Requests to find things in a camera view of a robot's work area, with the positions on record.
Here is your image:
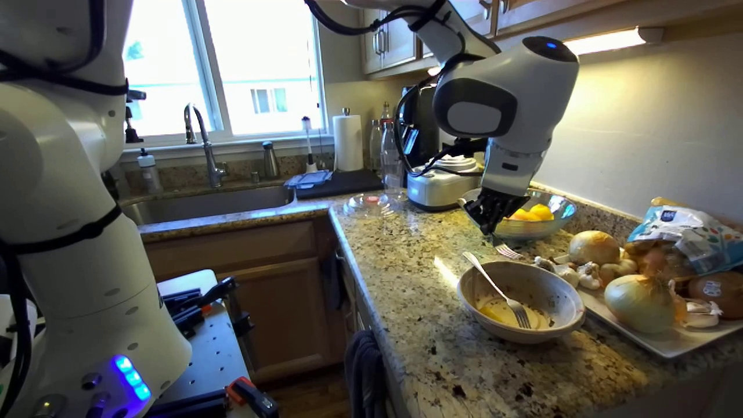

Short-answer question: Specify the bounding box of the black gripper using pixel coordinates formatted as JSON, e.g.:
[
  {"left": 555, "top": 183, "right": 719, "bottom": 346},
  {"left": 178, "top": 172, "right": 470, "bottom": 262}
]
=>
[{"left": 464, "top": 189, "right": 528, "bottom": 232}]

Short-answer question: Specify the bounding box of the white bowl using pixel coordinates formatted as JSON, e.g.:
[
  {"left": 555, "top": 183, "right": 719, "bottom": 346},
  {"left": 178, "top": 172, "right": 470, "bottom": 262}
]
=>
[
  {"left": 456, "top": 262, "right": 585, "bottom": 327},
  {"left": 464, "top": 307, "right": 583, "bottom": 346}
]

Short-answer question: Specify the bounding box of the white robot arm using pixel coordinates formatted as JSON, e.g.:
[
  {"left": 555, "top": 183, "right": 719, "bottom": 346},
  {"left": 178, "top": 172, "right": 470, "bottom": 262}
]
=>
[{"left": 0, "top": 0, "right": 578, "bottom": 418}]

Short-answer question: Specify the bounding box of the glass bowl with lemons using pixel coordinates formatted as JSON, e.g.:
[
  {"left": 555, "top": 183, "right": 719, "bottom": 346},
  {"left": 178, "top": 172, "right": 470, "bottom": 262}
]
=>
[{"left": 493, "top": 194, "right": 575, "bottom": 238}]

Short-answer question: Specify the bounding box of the white ice cream maker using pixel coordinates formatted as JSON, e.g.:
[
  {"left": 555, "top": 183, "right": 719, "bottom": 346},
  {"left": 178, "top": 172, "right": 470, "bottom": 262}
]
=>
[{"left": 405, "top": 156, "right": 482, "bottom": 208}]

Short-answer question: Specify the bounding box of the black soda maker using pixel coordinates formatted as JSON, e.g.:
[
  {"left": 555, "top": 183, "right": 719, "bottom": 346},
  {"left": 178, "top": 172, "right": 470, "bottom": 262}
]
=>
[{"left": 397, "top": 84, "right": 438, "bottom": 172}]

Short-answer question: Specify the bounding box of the clear plastic bottle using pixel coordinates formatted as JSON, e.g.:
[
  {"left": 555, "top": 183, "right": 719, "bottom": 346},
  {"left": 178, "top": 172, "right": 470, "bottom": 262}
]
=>
[{"left": 377, "top": 119, "right": 403, "bottom": 200}]

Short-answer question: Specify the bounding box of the yellow onion back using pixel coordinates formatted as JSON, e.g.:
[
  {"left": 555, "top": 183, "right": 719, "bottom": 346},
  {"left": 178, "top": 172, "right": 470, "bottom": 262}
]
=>
[{"left": 569, "top": 229, "right": 619, "bottom": 265}]

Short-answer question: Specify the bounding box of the yellow onion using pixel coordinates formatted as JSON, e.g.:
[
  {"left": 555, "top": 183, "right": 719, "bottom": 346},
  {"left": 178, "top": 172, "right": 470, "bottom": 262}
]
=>
[
  {"left": 603, "top": 274, "right": 672, "bottom": 334},
  {"left": 569, "top": 229, "right": 619, "bottom": 265}
]

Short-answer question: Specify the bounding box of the paper towel roll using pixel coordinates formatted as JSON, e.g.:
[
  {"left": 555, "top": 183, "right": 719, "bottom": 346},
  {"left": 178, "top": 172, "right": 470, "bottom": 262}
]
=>
[{"left": 332, "top": 114, "right": 365, "bottom": 172}]

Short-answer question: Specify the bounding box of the yellow onion front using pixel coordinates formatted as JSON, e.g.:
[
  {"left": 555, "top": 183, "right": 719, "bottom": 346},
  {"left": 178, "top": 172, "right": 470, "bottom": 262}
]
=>
[{"left": 603, "top": 274, "right": 672, "bottom": 334}]

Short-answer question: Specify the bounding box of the under cabinet light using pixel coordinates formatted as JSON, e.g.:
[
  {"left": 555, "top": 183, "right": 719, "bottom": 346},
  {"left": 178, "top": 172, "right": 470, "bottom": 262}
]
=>
[{"left": 565, "top": 26, "right": 663, "bottom": 56}]

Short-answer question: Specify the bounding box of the dark hanging towel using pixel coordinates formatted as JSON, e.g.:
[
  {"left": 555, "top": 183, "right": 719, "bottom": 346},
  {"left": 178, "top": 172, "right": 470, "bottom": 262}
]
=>
[{"left": 344, "top": 329, "right": 387, "bottom": 418}]

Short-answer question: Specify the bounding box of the plastic food bag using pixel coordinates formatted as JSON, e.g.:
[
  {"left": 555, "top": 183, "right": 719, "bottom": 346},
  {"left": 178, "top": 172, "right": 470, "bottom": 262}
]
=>
[{"left": 628, "top": 202, "right": 743, "bottom": 274}]

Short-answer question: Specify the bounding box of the white rectangular plate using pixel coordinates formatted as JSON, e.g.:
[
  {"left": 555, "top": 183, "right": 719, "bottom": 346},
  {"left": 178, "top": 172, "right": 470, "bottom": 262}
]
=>
[{"left": 579, "top": 293, "right": 743, "bottom": 359}]

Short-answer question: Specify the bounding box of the chrome kitchen faucet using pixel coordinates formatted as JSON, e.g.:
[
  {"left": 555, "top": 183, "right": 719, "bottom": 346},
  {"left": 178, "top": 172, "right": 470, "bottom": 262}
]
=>
[{"left": 181, "top": 101, "right": 225, "bottom": 189}]

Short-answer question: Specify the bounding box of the soap dispenser bottle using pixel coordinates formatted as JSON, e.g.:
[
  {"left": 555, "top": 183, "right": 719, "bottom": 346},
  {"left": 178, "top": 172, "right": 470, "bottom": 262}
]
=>
[{"left": 136, "top": 149, "right": 161, "bottom": 194}]

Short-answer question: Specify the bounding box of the black camera on tripod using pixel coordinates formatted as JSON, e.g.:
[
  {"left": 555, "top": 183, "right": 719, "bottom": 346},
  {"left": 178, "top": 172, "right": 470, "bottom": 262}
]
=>
[{"left": 123, "top": 91, "right": 145, "bottom": 143}]

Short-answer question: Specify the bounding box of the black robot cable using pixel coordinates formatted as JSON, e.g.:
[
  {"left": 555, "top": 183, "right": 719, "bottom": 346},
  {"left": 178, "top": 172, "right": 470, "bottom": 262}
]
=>
[{"left": 0, "top": 0, "right": 490, "bottom": 179}]

